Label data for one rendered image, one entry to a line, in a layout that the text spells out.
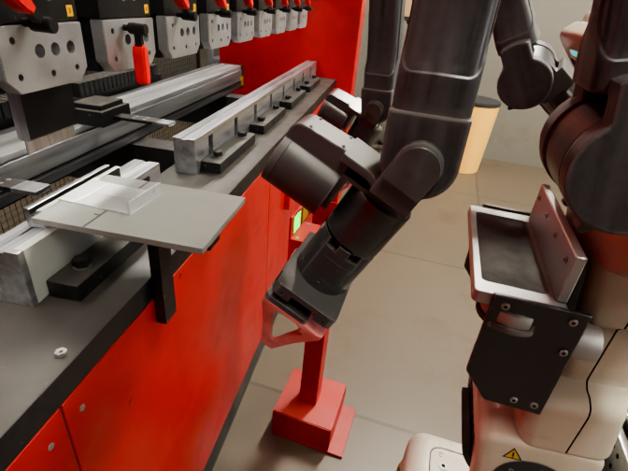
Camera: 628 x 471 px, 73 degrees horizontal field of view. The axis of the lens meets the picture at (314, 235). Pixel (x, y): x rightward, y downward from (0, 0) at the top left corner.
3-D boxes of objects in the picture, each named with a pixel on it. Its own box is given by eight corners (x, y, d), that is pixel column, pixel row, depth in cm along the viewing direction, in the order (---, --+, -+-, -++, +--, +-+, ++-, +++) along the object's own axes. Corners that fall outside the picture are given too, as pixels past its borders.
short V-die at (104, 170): (45, 228, 65) (40, 211, 63) (28, 225, 65) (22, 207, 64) (121, 181, 82) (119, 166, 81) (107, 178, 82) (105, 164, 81)
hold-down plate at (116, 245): (80, 302, 65) (77, 287, 64) (49, 295, 66) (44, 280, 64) (173, 217, 91) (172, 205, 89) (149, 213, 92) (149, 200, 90)
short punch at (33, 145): (35, 155, 61) (17, 87, 56) (21, 153, 61) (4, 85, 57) (80, 136, 70) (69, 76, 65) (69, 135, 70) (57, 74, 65)
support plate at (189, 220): (203, 254, 59) (202, 249, 58) (33, 223, 62) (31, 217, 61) (245, 202, 74) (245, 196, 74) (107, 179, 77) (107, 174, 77)
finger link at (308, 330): (231, 339, 43) (273, 283, 38) (259, 298, 49) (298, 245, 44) (285, 378, 43) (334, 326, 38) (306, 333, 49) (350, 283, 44)
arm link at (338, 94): (385, 109, 76) (400, 92, 82) (332, 74, 77) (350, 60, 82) (356, 157, 85) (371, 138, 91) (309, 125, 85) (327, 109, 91)
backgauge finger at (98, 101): (161, 136, 103) (159, 116, 100) (64, 121, 106) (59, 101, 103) (183, 124, 113) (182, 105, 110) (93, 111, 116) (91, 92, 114)
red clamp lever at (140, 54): (149, 86, 73) (142, 23, 69) (127, 83, 74) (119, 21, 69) (154, 84, 75) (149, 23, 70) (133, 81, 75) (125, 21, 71)
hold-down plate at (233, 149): (221, 174, 114) (220, 164, 112) (201, 171, 114) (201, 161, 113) (255, 142, 140) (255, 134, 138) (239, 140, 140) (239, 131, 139)
